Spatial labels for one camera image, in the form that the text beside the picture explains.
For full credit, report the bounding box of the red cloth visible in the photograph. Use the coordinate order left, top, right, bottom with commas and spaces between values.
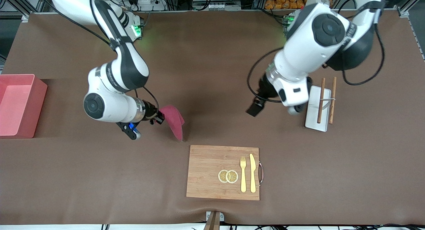
159, 105, 185, 142

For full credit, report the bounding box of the brown wooden rod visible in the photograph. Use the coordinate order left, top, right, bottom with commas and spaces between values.
329, 77, 337, 124
317, 78, 326, 124

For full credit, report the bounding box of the white rack base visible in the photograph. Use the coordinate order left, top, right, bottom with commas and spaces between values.
305, 85, 332, 132

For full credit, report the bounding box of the yellow plastic knife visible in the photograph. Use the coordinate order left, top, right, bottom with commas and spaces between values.
249, 153, 257, 193

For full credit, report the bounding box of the yellow plastic fork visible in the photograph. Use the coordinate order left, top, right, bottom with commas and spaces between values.
240, 156, 247, 193

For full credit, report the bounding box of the wooden cutting board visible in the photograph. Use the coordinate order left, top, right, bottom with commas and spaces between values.
186, 145, 260, 201

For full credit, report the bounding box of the white power strip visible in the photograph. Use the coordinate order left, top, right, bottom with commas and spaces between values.
130, 0, 167, 11

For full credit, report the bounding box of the pink plastic bin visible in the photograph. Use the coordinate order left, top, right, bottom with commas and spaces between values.
0, 74, 48, 139

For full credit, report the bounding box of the grey table clamp bracket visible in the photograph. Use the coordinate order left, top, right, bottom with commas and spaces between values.
203, 211, 225, 230

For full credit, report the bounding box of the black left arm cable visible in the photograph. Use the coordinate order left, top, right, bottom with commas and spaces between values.
247, 0, 386, 104

